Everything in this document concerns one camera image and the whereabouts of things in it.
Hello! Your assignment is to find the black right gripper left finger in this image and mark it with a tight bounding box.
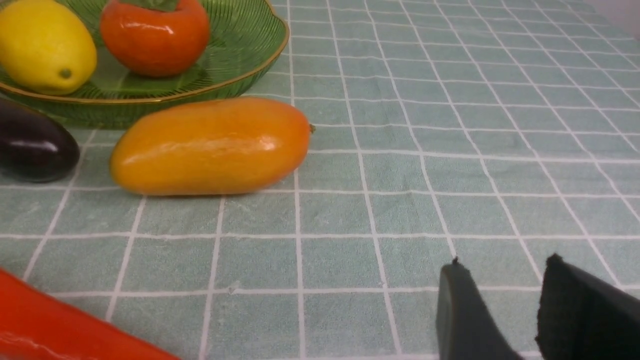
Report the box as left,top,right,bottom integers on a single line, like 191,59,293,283
435,257,522,360

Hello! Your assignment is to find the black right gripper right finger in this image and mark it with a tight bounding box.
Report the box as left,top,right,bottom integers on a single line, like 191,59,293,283
535,254,640,360

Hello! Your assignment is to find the yellow orange mango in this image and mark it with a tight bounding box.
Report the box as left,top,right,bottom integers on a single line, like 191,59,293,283
109,96,315,196

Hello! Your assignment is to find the orange persimmon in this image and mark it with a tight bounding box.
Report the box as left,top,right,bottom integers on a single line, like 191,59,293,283
99,0,211,78

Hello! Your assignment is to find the orange carrot with leaves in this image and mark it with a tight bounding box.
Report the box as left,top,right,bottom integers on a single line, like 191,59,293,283
0,270,175,360

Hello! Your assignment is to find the purple eggplant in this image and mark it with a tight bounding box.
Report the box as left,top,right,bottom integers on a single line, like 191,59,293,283
0,98,81,183

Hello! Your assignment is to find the yellow lemon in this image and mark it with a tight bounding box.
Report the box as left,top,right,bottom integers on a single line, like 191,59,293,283
0,0,98,96

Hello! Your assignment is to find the green checkered tablecloth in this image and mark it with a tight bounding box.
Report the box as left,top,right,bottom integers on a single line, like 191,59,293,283
0,0,640,360

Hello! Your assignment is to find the green glass leaf plate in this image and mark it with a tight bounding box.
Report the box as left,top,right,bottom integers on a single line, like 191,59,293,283
1,0,290,130

